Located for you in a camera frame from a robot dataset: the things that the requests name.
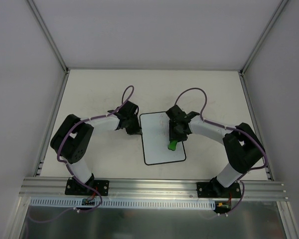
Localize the green whiteboard eraser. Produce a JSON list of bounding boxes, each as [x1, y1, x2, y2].
[[167, 140, 178, 151]]

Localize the small black-framed whiteboard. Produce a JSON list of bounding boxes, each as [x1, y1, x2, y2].
[[140, 112, 186, 165]]

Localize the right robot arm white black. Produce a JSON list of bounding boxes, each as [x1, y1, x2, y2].
[[166, 105, 265, 198]]

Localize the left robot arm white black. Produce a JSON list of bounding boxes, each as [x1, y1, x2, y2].
[[50, 101, 142, 195]]

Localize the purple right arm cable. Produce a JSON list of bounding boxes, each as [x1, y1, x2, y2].
[[174, 87, 268, 217]]

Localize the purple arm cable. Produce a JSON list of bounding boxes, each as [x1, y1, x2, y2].
[[174, 87, 268, 217], [57, 86, 136, 214]]

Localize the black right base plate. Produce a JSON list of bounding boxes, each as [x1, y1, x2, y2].
[[196, 182, 242, 199]]

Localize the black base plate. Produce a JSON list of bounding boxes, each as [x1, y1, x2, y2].
[[64, 178, 110, 196], [196, 182, 242, 199]]

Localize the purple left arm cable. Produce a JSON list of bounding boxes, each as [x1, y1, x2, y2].
[[57, 86, 136, 214]]

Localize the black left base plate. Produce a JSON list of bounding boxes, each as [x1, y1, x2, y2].
[[64, 178, 110, 196]]

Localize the left aluminium frame post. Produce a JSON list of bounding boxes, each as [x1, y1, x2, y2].
[[25, 0, 69, 74]]

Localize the aluminium frame post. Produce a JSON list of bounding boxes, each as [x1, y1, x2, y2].
[[25, 0, 69, 74], [239, 0, 290, 76]]

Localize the white slotted cable duct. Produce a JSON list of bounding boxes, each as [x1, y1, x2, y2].
[[29, 197, 216, 211]]

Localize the aluminium mounting rail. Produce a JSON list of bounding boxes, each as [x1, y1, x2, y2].
[[19, 177, 289, 201]]

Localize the right aluminium frame post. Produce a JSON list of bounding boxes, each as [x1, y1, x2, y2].
[[239, 0, 290, 76]]

